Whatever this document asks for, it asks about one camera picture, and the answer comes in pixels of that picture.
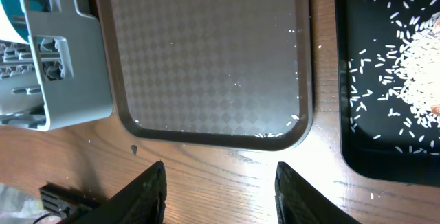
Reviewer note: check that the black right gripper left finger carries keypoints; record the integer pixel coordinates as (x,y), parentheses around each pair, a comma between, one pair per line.
(141,202)

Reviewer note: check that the rice pile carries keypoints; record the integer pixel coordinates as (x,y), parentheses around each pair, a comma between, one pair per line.
(419,73)

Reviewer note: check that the light blue bowl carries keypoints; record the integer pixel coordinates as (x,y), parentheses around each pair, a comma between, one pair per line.
(13,24)

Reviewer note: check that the grey plastic dish rack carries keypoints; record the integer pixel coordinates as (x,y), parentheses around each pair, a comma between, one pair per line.
(60,77)

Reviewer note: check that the dark brown serving tray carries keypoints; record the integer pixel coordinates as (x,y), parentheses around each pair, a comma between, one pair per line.
(226,73)

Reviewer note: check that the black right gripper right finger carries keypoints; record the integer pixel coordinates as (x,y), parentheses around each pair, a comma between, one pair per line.
(298,202)

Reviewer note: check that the black waste bin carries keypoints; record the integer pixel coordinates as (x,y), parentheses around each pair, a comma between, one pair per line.
(376,164)

